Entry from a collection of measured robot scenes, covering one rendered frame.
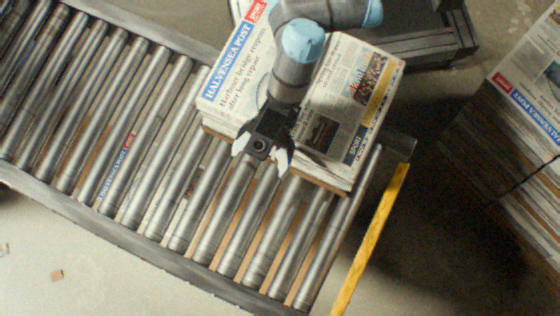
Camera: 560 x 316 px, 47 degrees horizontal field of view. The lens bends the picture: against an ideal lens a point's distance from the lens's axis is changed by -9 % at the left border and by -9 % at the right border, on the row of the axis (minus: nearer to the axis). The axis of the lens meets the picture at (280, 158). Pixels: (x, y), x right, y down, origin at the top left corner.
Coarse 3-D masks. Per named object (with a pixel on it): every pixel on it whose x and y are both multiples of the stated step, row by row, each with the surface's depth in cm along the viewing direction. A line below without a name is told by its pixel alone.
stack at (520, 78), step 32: (544, 32) 178; (512, 64) 175; (544, 64) 176; (480, 96) 184; (512, 96) 173; (544, 96) 173; (480, 128) 197; (512, 128) 182; (544, 128) 171; (448, 160) 235; (512, 160) 196; (544, 160) 179; (480, 192) 232; (544, 192) 193; (512, 224) 228; (544, 256) 225
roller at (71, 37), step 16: (80, 16) 177; (64, 32) 177; (80, 32) 177; (64, 48) 175; (48, 64) 173; (64, 64) 176; (48, 80) 173; (32, 96) 171; (32, 112) 171; (16, 128) 169; (16, 144) 169
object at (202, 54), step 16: (64, 0) 178; (80, 0) 178; (96, 0) 178; (96, 16) 177; (112, 16) 177; (128, 16) 177; (112, 32) 183; (128, 32) 178; (144, 32) 176; (160, 32) 177; (176, 32) 177; (176, 48) 175; (192, 48) 176; (208, 48) 176; (208, 64) 175; (384, 128) 172; (384, 144) 171; (400, 144) 171; (384, 160) 181
